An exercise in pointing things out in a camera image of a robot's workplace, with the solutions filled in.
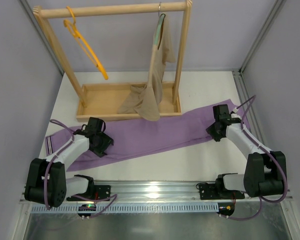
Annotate right aluminium frame post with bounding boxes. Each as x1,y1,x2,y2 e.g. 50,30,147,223
238,0,287,74

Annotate green hanger with metal hook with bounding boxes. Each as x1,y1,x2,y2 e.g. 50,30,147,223
153,2,166,46

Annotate slotted grey cable duct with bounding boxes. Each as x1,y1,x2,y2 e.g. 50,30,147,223
30,202,219,214

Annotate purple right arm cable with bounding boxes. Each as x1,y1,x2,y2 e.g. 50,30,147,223
227,94,289,221

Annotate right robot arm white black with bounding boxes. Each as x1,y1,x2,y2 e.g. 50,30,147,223
206,104,288,203

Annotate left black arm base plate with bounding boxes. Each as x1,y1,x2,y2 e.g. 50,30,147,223
91,184,111,200

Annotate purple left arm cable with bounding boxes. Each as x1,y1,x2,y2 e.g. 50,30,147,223
43,118,119,219

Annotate aluminium frame post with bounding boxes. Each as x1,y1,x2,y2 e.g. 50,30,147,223
17,0,65,76
238,0,287,74

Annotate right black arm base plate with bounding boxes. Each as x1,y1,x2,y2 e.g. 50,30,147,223
195,182,245,200

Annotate purple trousers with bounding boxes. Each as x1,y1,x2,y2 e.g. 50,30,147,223
44,98,251,172

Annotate beige trousers on hanger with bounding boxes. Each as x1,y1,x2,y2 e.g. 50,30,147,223
117,13,176,121

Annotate orange plastic hanger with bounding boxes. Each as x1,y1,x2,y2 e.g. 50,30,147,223
63,6,109,80

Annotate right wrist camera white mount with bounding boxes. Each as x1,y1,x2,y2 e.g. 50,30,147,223
230,108,242,120

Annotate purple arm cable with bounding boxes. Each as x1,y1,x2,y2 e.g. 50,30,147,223
227,94,289,221
43,118,119,219

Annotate wooden clothes rack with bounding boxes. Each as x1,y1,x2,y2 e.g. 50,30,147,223
32,0,193,122

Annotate left aluminium frame post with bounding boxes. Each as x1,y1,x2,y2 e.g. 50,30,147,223
17,0,65,76

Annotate aluminium mounting rail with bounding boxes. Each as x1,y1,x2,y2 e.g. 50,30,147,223
19,179,293,201

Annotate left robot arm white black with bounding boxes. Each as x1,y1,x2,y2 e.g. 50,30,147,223
24,117,114,210

